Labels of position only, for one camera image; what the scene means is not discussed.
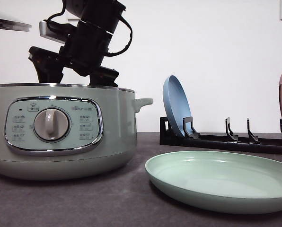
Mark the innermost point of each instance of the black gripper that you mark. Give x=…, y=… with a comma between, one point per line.
x=83, y=50

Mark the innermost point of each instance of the glass lid with green knob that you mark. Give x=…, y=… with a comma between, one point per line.
x=12, y=25

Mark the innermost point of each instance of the green plate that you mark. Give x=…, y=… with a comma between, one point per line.
x=218, y=181

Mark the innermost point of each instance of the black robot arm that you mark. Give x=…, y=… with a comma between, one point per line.
x=103, y=13

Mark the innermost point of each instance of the green electric steamer pot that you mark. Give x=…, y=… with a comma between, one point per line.
x=67, y=131

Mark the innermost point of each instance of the blue plate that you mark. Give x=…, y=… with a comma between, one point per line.
x=176, y=104

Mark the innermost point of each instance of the black dish rack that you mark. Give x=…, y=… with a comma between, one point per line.
x=191, y=138

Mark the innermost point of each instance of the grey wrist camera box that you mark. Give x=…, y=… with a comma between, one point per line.
x=47, y=34

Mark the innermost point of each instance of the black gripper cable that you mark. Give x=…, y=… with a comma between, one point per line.
x=119, y=17

